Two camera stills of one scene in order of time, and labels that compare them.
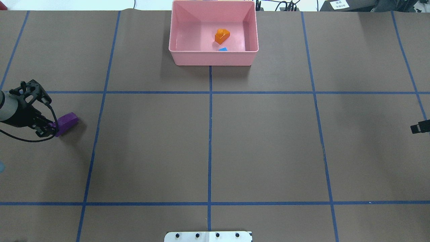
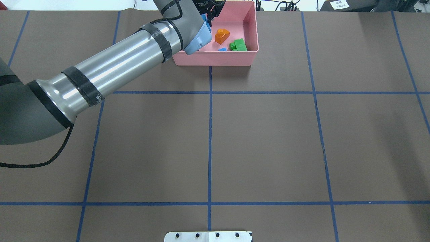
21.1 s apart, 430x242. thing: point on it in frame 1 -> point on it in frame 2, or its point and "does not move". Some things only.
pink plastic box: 194,25 does not move
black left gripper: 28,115 -> 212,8
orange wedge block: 221,35 does not move
